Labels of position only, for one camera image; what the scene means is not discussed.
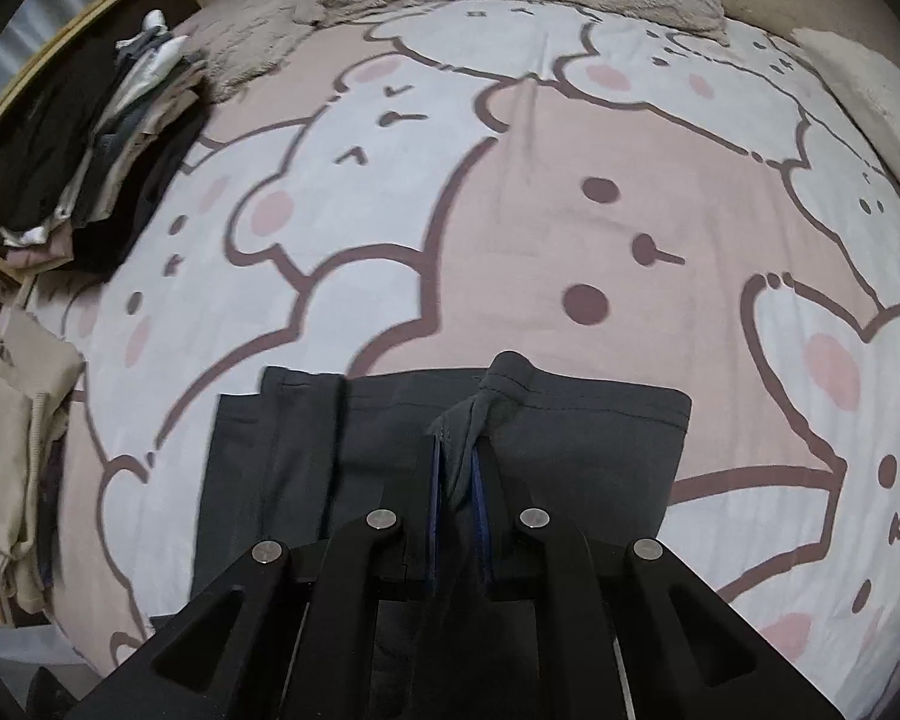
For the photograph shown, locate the stack of folded clothes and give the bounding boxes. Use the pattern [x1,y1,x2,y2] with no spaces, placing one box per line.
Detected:
[0,0,212,277]

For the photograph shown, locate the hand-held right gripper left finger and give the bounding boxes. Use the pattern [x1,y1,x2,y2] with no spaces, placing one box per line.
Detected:
[72,431,443,720]

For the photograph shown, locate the white fluffy pillow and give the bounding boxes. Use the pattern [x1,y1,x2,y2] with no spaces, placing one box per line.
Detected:
[793,28,900,200]

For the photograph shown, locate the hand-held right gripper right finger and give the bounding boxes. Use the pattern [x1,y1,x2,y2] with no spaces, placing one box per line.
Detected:
[471,444,845,720]

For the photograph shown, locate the dark grey pants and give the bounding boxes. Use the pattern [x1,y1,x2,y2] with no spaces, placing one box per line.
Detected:
[148,351,692,720]

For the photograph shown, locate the beige cloth pile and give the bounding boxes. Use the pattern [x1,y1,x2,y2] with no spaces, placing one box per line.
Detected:
[0,304,87,616]

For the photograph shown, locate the bear printed bed sheet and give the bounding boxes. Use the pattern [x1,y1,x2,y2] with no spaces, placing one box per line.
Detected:
[26,0,900,720]

